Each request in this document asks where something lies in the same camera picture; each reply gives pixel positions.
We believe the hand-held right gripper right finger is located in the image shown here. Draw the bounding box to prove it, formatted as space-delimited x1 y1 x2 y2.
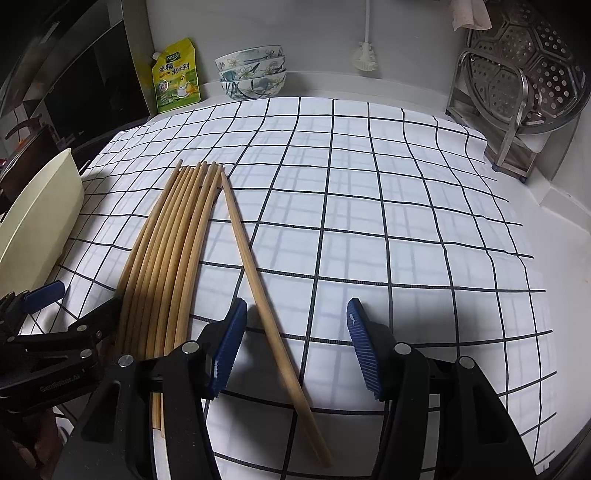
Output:
346 297 539 480

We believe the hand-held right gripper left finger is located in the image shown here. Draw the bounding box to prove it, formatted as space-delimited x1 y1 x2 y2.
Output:
60 298 249 480

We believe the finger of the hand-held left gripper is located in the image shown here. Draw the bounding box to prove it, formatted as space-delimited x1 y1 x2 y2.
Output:
68 298 123 346
0 280 66 320

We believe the wooden chopstick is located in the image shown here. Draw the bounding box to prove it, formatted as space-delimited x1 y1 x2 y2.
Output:
219 166 333 469

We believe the cream plastic basin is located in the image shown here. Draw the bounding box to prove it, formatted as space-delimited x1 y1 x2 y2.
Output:
0 148 86 296

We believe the pile of wooden chopsticks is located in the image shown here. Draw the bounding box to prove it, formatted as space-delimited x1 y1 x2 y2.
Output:
112 159 228 439

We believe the white checkered cloth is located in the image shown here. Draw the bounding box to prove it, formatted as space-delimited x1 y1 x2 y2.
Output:
28 96 559 480

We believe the dark cooking pot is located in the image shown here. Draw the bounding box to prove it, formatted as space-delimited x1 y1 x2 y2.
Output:
0 115 61 208

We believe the black glass range hood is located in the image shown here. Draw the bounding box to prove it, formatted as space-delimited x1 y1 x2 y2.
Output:
0 0 151 153

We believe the yellow seasoning pouch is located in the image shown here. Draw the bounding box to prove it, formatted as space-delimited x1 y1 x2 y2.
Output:
150 38 202 115

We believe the floral ceramic bowl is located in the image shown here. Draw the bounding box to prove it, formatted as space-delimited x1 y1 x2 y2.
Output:
218 65 287 85
215 45 284 71
220 74 288 101

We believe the white hanging brush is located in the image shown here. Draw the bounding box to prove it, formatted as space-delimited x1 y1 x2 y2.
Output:
352 0 380 75

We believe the perforated metal steamer plate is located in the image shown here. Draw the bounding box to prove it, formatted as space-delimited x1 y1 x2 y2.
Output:
464 4 591 134

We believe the pink cloth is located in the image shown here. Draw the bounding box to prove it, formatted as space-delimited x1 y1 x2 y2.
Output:
450 0 492 32

